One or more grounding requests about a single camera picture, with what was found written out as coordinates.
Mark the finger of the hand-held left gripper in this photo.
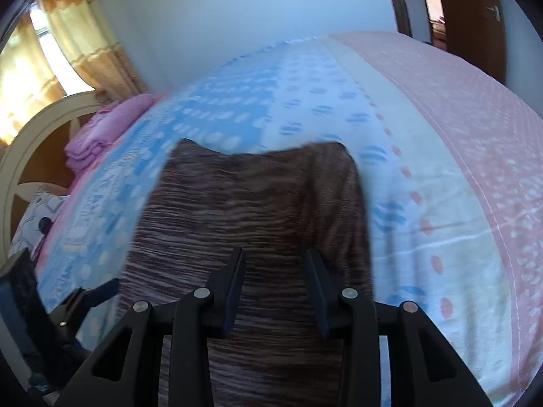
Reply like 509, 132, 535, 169
50, 277, 120, 340

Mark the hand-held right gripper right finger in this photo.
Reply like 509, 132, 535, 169
305, 248, 495, 407

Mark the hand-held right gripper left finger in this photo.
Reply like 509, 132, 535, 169
55, 247, 247, 407

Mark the brown knit sweater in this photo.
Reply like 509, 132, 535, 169
116, 139, 374, 407

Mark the white printed pillow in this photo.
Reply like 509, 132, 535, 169
8, 184, 71, 260

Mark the cream wooden headboard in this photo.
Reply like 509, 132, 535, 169
0, 90, 111, 264

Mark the folded pink blanket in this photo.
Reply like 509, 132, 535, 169
63, 93, 161, 174

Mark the blue and pink printed bedsheet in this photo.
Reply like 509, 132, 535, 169
34, 32, 543, 407

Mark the yellow patterned curtain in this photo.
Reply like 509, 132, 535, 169
0, 0, 147, 145

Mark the brown wooden door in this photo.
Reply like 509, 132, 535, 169
437, 0, 508, 86

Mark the dark wooden door frame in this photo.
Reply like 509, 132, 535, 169
380, 0, 415, 40

